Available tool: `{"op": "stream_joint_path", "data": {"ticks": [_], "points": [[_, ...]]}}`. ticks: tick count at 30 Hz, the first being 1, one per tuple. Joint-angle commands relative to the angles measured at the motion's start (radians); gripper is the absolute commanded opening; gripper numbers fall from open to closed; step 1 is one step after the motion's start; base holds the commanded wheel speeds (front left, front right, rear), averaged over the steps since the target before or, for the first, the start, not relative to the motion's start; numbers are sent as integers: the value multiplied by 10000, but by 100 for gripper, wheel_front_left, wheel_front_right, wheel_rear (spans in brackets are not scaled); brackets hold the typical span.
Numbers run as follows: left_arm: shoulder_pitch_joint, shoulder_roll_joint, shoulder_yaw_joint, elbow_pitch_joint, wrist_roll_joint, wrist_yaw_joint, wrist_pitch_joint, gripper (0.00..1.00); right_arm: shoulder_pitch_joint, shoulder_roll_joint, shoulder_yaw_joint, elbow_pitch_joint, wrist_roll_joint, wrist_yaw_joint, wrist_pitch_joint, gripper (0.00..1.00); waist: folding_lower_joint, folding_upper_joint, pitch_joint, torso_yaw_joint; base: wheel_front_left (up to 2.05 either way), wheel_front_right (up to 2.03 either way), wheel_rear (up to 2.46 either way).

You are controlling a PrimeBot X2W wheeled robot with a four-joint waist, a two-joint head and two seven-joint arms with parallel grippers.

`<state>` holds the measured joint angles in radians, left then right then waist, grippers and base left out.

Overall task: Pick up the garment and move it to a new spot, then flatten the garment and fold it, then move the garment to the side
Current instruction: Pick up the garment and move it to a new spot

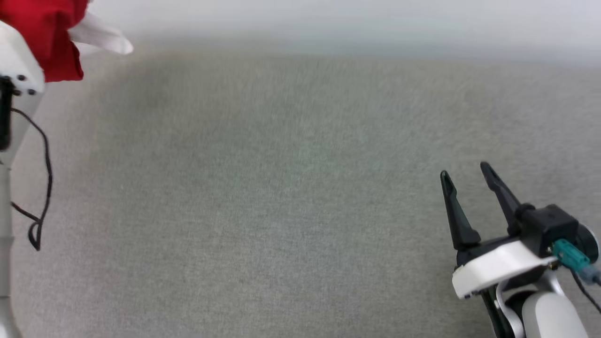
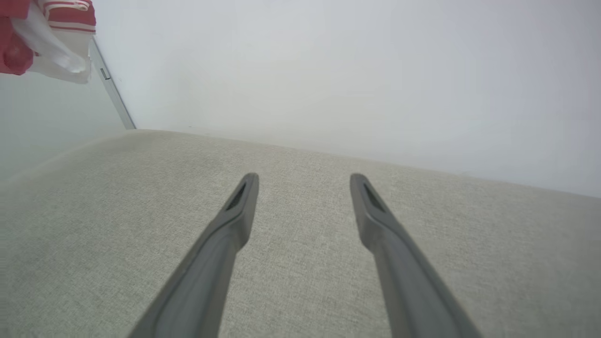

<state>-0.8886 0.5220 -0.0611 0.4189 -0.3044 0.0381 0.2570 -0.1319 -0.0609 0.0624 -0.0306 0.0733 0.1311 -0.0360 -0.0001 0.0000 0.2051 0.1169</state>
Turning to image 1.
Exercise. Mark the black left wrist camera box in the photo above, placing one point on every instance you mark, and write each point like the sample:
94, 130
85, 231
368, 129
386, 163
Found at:
4, 112

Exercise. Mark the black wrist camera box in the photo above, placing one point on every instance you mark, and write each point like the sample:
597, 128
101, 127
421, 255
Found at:
4, 112
549, 225

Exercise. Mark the grey fabric sofa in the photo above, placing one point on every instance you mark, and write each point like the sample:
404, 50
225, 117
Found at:
281, 197

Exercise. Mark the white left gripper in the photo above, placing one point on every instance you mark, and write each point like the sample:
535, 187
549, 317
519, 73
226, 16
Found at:
26, 65

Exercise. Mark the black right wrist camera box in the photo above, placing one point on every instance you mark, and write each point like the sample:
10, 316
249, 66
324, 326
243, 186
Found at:
549, 225

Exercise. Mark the teal right camera connector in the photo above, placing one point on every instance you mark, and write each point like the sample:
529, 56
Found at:
569, 256

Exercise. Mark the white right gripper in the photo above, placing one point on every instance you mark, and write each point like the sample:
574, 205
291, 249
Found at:
497, 265

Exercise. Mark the red and white garment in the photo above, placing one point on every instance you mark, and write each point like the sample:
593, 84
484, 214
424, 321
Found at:
47, 37

